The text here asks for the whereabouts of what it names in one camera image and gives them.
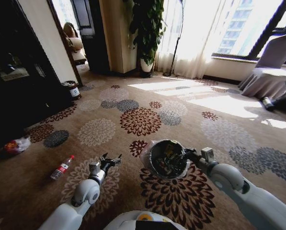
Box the small bin with white label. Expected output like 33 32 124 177
61 80 82 101

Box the dark window frame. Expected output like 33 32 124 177
211 0 286 66

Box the black floor lamp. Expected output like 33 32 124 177
162 0 185 77

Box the beige upholstered armchair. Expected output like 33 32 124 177
62 22 87 66

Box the sheer white curtain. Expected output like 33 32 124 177
154 0 232 80

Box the black trash bin with liner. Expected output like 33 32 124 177
139 139 190 179

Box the white plant pot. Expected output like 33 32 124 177
139 57 156 79

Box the chair with pale cloth cover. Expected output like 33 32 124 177
237 35 286 99

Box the crumpled red white plastic bag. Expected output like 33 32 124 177
3 136 32 154

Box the white robot front shell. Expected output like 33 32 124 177
103 209 182 230

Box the clear plastic bottle red cap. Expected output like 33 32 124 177
49 155 75 181

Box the dark wooden cabinet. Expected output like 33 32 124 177
0 0 74 160

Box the green leafy potted plant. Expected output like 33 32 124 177
122 0 167 66

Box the silver metal can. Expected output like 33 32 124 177
261 96 275 111

